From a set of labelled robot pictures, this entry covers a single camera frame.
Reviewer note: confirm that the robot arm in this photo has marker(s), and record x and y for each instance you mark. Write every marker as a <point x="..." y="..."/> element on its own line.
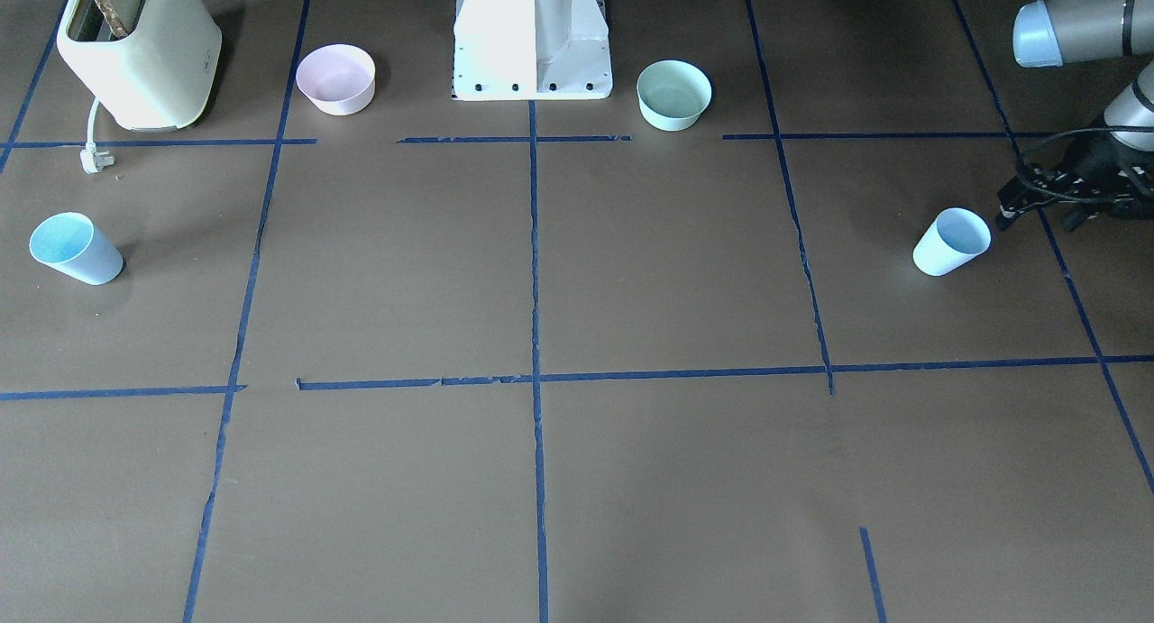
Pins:
<point x="1061" y="32"/>

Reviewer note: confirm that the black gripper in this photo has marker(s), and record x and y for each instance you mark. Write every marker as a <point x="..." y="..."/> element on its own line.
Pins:
<point x="1096" y="162"/>

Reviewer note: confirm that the light blue cup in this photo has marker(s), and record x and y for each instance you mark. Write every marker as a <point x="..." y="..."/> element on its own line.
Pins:
<point x="953" y="239"/>
<point x="72" y="244"/>

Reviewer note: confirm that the mint green bowl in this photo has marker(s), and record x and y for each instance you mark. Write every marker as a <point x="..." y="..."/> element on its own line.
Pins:
<point x="672" y="94"/>

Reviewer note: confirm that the cream white toaster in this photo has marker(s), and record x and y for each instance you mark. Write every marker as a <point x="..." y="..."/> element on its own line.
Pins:
<point x="157" y="78"/>

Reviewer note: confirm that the pink bowl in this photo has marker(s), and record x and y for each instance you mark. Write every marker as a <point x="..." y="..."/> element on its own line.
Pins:
<point x="340" y="79"/>

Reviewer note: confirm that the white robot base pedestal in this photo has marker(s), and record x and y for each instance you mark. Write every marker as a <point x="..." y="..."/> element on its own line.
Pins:
<point x="531" y="50"/>

